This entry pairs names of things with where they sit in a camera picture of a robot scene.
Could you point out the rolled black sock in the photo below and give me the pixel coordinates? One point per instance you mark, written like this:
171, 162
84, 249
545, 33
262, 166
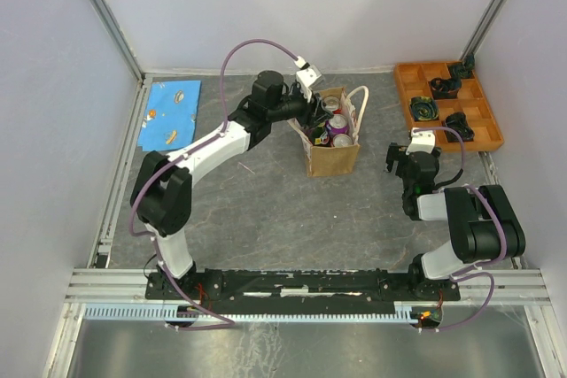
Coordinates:
458, 122

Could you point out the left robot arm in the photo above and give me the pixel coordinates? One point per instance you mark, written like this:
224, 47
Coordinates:
162, 195

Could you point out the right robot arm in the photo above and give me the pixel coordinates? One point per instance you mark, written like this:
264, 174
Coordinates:
483, 227

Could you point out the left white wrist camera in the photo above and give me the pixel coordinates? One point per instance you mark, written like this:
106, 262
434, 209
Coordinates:
307, 76

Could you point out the rolled blue yellow sock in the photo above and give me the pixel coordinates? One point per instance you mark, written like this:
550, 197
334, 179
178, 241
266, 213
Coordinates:
423, 108

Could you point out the green glass bottle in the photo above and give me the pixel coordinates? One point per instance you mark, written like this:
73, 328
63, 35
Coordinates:
319, 136

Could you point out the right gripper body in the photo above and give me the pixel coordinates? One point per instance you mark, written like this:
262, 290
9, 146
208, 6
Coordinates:
401, 165

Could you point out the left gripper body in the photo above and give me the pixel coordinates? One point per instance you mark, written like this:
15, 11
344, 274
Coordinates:
297, 106

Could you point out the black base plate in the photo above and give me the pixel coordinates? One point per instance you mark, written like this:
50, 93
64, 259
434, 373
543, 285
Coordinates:
311, 292

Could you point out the red soda can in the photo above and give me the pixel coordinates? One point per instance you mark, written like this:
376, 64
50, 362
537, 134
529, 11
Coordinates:
332, 104

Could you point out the silver top soda can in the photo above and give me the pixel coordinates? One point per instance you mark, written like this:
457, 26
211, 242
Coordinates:
341, 141

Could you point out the rolled dark sock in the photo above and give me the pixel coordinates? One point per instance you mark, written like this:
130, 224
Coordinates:
463, 69
445, 88

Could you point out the aluminium frame rail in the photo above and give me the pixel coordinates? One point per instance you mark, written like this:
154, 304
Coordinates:
500, 287

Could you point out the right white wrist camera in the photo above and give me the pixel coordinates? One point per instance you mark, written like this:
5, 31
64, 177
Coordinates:
421, 140

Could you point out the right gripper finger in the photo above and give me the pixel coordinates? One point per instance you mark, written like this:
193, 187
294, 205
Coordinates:
393, 150
389, 164

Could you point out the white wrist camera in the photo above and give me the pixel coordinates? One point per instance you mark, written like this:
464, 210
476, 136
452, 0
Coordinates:
421, 140
307, 76

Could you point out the blue patterned cloth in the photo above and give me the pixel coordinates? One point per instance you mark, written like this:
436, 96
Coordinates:
169, 120

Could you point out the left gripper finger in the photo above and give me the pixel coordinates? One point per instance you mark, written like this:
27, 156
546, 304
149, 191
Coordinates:
321, 113
309, 125

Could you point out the orange wooden divider tray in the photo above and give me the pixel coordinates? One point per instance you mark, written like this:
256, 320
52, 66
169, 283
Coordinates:
413, 80

